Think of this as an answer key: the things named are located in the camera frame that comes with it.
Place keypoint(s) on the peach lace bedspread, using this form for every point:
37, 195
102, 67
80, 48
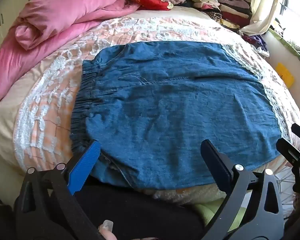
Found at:
65, 80

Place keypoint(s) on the green windowsill cloth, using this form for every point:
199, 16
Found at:
286, 43

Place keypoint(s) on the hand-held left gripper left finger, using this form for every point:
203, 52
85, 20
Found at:
85, 162

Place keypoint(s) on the person's black trousers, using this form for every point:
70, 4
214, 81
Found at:
140, 212

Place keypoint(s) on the pink duvet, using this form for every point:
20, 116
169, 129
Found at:
60, 12

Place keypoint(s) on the cream bed sheet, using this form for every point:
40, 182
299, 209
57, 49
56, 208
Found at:
2, 125

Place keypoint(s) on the purple cloth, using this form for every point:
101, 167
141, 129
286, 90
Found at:
256, 41

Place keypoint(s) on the person's yellow-green garment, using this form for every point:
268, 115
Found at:
210, 212

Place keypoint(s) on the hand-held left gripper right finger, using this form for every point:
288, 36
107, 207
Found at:
215, 161

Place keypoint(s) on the window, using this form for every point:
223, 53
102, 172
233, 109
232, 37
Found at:
298, 12

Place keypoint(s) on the stack of folded clothes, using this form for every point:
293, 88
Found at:
225, 7

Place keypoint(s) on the blue denim lace-trimmed pants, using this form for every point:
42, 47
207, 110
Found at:
177, 110

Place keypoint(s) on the white wardrobe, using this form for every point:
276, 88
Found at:
7, 10

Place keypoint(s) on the person's left hand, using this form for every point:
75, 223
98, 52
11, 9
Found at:
110, 233

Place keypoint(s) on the cream fuzzy blanket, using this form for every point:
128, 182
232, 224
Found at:
172, 195

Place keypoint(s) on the yellow plastic object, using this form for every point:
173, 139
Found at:
285, 75

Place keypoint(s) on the cream curtain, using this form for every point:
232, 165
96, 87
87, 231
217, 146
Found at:
262, 7

